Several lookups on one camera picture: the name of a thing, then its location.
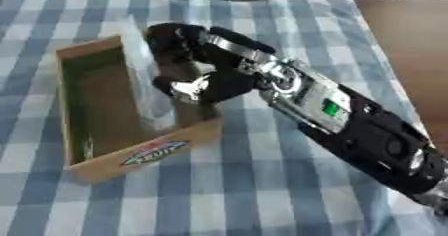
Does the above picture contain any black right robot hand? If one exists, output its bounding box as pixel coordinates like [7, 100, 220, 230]
[141, 22, 280, 107]

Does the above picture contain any clear plastic bottle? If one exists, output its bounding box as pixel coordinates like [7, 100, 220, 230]
[119, 14, 179, 131]

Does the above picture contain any tan cardboard box green inside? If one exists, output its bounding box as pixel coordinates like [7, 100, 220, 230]
[54, 34, 226, 185]

